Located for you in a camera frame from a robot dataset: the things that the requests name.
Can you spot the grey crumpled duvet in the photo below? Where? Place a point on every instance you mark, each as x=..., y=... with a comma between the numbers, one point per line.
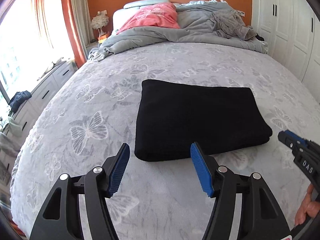
x=210, y=22

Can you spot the white built-in wardrobe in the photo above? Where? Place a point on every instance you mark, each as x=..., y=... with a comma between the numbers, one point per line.
x=291, y=30

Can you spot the white padded headboard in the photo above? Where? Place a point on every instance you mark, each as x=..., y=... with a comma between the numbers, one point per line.
x=122, y=15

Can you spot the white low drawer cabinet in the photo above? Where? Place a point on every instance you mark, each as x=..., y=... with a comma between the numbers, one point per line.
x=41, y=95

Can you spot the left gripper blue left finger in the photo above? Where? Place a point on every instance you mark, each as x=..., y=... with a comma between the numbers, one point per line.
x=114, y=168

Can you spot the pink pillow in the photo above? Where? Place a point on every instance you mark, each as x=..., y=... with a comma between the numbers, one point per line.
x=162, y=15

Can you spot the black pants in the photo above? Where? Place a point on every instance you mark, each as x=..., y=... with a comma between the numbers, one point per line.
x=172, y=116

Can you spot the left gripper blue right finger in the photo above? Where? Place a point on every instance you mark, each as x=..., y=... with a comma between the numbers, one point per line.
x=205, y=167

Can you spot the white feather table lamp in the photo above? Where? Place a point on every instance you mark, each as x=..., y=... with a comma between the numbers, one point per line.
x=99, y=21

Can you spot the dark blue garment on cabinet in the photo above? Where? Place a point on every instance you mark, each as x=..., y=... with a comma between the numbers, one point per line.
x=18, y=99

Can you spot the orange curtain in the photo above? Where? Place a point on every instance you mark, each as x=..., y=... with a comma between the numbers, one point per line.
x=70, y=23

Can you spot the right human hand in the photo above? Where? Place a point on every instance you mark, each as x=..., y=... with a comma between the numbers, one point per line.
x=308, y=207

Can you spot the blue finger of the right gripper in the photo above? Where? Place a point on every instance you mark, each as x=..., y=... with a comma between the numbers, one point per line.
x=296, y=138
x=288, y=141

